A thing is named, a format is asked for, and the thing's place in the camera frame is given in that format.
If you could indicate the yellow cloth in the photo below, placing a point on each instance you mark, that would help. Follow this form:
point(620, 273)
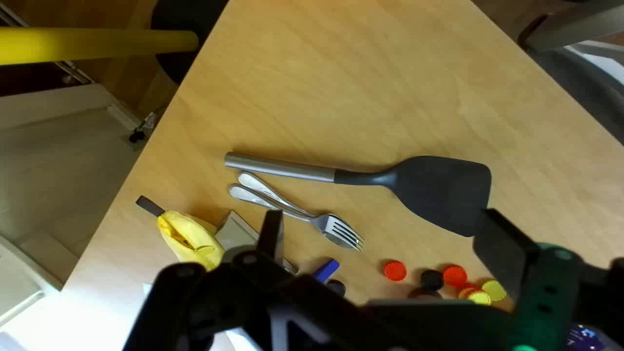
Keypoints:
point(187, 236)

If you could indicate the silver fork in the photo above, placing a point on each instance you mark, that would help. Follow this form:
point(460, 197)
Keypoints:
point(337, 230)

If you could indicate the yellow metal post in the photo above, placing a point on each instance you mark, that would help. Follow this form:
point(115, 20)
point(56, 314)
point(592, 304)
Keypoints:
point(97, 45)

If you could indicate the red bottle cap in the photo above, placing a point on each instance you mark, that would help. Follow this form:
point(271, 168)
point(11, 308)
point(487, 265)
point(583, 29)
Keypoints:
point(394, 269)
point(454, 275)

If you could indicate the silver cutlery piece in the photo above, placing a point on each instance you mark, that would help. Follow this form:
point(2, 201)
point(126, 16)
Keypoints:
point(259, 185)

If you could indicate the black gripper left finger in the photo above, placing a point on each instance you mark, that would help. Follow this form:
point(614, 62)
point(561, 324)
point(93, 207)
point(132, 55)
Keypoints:
point(269, 234)

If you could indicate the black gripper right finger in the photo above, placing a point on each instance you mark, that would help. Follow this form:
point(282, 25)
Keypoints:
point(503, 250)

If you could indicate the yellow bottle cap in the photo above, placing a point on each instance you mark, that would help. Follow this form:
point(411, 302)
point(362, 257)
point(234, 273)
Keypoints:
point(479, 298)
point(495, 289)

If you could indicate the black bottle cap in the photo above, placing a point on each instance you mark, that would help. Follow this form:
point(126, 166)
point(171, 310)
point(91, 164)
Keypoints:
point(431, 279)

